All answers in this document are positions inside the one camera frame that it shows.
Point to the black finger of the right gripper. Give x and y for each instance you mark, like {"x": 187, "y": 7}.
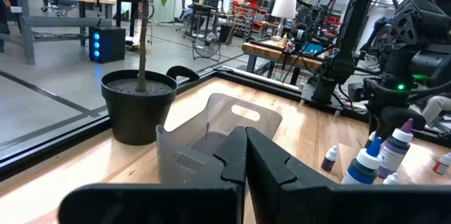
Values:
{"x": 398, "y": 116}
{"x": 374, "y": 122}

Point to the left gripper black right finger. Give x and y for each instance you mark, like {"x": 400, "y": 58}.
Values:
{"x": 317, "y": 203}

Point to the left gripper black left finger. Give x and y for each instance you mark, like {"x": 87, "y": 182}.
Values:
{"x": 158, "y": 203}

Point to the small white-capped dropper bottle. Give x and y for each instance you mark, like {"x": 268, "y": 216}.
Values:
{"x": 370, "y": 137}
{"x": 391, "y": 180}
{"x": 329, "y": 162}

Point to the large purple-capped colouring bottle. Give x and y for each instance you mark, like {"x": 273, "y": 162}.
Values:
{"x": 393, "y": 153}

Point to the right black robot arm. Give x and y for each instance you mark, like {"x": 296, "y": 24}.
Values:
{"x": 352, "y": 41}

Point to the large blue-capped colouring bottle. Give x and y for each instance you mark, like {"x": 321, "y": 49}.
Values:
{"x": 363, "y": 167}

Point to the potted tree in black pot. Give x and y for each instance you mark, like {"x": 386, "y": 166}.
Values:
{"x": 137, "y": 111}

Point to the translucent grey plastic bin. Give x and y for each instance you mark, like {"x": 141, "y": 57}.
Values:
{"x": 218, "y": 111}

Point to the cluttered wooden workbench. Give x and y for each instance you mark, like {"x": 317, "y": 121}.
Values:
{"x": 271, "y": 53}

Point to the white-shaded table lamp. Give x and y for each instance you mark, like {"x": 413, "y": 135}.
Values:
{"x": 283, "y": 7}

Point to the metal floor fan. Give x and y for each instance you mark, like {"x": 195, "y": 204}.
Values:
{"x": 206, "y": 46}

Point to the shelf with red parts bins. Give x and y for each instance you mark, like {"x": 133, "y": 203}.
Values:
{"x": 246, "y": 16}

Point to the black computer tower with lights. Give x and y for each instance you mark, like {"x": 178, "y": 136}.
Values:
{"x": 105, "y": 44}

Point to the wood-topped grey metal workbench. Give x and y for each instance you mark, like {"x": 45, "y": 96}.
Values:
{"x": 26, "y": 23}

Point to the black aluminium table frame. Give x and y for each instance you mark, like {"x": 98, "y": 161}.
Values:
{"x": 53, "y": 144}

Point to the black curved frame foot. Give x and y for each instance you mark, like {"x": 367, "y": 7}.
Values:
{"x": 181, "y": 72}

